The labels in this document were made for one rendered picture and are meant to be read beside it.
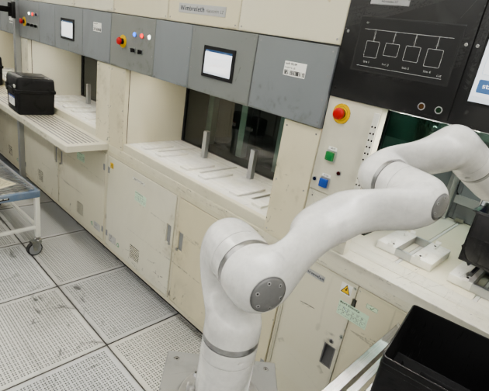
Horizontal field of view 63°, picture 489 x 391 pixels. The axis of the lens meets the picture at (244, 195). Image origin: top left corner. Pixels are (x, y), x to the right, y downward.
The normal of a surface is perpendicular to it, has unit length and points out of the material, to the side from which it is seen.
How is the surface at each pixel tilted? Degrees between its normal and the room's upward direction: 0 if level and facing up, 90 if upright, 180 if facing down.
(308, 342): 90
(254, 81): 90
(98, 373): 0
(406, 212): 103
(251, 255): 27
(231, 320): 33
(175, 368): 0
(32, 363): 0
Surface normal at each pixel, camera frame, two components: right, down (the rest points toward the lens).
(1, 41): 0.70, 0.36
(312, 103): -0.69, 0.15
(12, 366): 0.15, -0.92
